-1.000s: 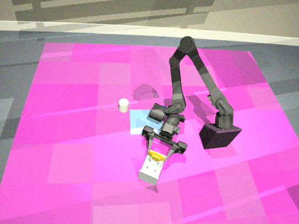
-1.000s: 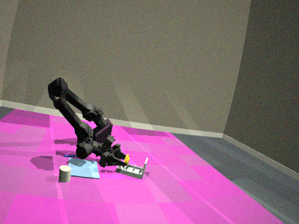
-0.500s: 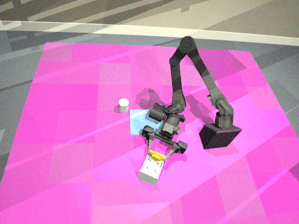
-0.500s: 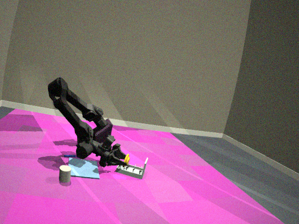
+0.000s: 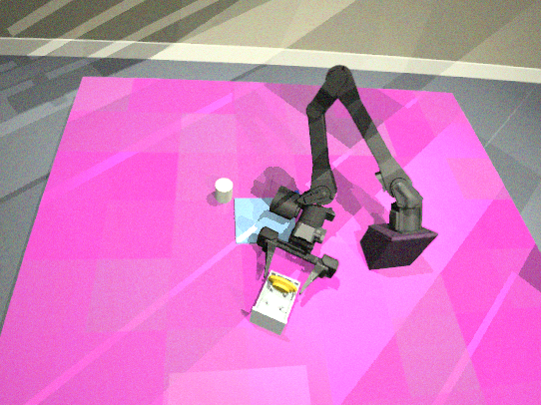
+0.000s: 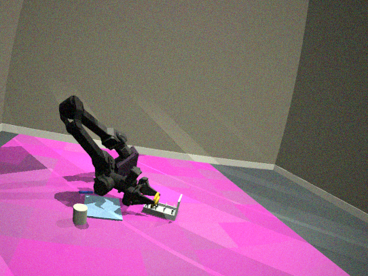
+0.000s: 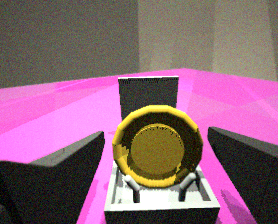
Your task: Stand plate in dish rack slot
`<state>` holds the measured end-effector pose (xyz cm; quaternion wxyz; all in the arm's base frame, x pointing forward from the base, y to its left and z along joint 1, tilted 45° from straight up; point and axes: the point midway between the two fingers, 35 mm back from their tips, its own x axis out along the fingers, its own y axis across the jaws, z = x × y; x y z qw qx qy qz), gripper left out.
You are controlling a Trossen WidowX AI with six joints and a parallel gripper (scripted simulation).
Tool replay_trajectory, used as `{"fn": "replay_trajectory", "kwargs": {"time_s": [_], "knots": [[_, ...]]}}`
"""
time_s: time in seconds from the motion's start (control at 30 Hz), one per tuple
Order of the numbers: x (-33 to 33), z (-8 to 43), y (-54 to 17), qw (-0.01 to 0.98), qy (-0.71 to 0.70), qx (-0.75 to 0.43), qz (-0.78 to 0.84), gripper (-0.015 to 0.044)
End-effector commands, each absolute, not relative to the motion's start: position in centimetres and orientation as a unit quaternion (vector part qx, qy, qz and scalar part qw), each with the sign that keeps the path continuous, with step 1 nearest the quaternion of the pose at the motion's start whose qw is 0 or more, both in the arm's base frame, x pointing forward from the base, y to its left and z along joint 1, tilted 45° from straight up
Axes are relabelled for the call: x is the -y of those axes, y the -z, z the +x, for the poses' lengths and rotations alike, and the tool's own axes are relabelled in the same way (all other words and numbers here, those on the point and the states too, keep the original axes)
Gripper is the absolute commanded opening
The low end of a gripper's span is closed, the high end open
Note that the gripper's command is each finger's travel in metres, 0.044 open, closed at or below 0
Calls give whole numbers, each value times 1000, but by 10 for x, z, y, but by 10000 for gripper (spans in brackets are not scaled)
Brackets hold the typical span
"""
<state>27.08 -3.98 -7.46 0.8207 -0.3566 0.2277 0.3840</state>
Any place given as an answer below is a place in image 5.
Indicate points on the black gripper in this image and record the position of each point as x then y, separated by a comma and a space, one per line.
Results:
325, 266

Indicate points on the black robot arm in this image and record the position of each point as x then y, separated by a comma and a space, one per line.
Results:
405, 215

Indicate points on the light blue square mat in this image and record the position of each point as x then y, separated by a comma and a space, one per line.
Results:
253, 214

